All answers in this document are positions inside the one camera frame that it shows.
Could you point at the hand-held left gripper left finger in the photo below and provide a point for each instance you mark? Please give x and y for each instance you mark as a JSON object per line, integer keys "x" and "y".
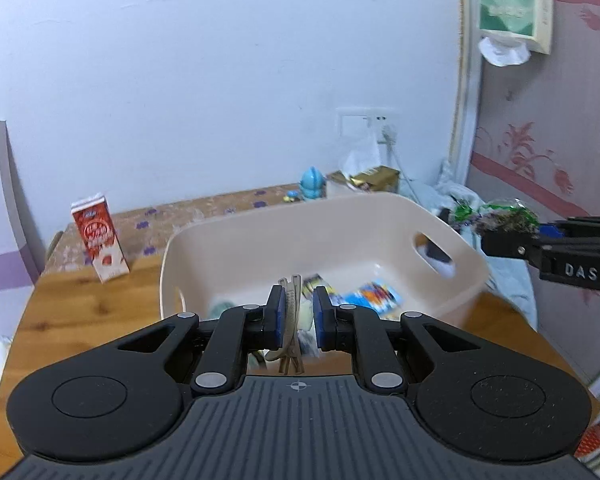
{"x": 277, "y": 317}

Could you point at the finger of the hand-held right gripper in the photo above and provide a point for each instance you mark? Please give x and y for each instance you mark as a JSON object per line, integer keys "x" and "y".
{"x": 551, "y": 231}
{"x": 510, "y": 245}

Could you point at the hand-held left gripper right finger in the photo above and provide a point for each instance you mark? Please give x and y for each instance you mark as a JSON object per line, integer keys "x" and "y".
{"x": 322, "y": 317}

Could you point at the beige hair clip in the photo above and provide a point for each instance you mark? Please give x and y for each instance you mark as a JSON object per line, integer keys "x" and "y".
{"x": 291, "y": 305}

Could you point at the clear bag of dried herbs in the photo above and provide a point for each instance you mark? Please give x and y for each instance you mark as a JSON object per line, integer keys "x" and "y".
{"x": 505, "y": 215}

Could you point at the long cartoon printed box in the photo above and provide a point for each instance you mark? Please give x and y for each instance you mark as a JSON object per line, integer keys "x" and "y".
{"x": 314, "y": 285}

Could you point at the blue cartoon tissue packet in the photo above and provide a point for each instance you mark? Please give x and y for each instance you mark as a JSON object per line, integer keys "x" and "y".
{"x": 375, "y": 296}

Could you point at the beige plastic storage bin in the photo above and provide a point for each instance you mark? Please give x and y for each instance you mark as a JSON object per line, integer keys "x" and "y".
{"x": 290, "y": 240}

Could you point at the floral bed headboard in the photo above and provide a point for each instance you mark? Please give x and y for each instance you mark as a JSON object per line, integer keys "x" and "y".
{"x": 530, "y": 125}

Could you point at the small blue yellow toy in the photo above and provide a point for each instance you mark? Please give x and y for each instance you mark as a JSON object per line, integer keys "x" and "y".
{"x": 292, "y": 196}

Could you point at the blue toy figure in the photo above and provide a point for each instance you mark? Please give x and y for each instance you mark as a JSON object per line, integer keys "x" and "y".
{"x": 313, "y": 185}

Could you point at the gold snack bag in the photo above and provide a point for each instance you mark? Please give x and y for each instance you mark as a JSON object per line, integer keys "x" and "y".
{"x": 372, "y": 180}

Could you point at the translucent plastic bag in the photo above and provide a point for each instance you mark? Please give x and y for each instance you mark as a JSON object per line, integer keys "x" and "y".
{"x": 360, "y": 157}

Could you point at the white tissue sheet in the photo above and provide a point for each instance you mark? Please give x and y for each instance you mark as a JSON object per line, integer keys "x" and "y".
{"x": 505, "y": 52}

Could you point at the red milk carton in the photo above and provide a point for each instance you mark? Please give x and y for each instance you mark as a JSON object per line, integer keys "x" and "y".
{"x": 101, "y": 240}

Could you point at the green white tissue box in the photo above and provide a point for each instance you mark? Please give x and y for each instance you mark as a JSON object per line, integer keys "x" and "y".
{"x": 515, "y": 0}

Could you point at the lilac white furniture panel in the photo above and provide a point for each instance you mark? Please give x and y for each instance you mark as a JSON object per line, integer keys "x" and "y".
{"x": 2, "y": 210}

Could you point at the white wall plug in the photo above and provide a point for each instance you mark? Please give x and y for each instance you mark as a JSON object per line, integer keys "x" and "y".
{"x": 390, "y": 134}

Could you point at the white wall socket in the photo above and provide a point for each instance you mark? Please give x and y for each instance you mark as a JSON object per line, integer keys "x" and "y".
{"x": 382, "y": 121}

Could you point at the white wall switch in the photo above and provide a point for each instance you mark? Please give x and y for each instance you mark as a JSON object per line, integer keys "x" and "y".
{"x": 352, "y": 124}

